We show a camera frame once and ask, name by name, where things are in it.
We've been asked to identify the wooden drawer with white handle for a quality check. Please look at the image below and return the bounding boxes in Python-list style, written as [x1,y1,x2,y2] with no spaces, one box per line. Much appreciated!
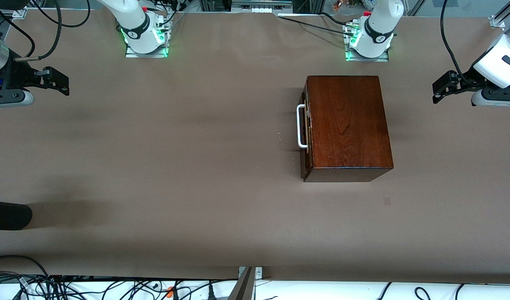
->
[296,81,313,180]

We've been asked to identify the dark brown wooden cabinet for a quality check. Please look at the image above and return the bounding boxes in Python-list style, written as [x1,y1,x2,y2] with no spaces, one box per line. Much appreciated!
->
[301,75,394,183]

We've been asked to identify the colourful small items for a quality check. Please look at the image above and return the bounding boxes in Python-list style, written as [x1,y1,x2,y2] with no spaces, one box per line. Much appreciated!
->
[332,0,374,11]

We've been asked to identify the black ribbed cylinder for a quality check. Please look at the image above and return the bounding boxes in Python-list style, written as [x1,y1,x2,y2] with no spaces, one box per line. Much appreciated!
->
[0,200,33,230]

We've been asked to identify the grey socket strip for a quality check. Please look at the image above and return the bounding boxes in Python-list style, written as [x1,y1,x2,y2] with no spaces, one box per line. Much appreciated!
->
[231,0,293,13]

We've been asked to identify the white board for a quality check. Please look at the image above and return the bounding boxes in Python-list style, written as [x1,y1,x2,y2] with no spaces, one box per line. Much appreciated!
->
[0,279,510,300]

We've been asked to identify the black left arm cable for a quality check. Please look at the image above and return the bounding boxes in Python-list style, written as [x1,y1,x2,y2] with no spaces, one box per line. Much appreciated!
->
[440,0,466,76]

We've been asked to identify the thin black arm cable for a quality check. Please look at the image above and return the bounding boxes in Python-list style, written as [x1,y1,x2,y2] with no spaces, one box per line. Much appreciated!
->
[0,8,35,58]

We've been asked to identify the black cable with metal plug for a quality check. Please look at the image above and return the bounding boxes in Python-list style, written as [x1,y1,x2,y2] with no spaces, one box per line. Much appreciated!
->
[14,0,63,63]

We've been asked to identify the black looping arm cable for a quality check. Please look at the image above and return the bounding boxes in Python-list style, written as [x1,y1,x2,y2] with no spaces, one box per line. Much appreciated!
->
[30,0,91,29]

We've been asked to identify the aluminium frame profile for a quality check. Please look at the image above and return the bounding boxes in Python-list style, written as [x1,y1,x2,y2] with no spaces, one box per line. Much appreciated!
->
[0,6,28,18]
[488,0,510,29]

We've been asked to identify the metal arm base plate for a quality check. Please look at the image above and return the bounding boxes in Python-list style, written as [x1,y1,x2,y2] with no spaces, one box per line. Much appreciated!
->
[345,23,389,62]
[125,25,169,58]

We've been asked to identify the black cable on table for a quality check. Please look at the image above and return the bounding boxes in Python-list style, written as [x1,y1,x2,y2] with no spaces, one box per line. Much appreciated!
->
[278,16,350,35]
[319,12,353,26]

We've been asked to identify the aluminium bracket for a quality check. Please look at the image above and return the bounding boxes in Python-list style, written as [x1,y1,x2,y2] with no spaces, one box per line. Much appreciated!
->
[228,267,264,300]

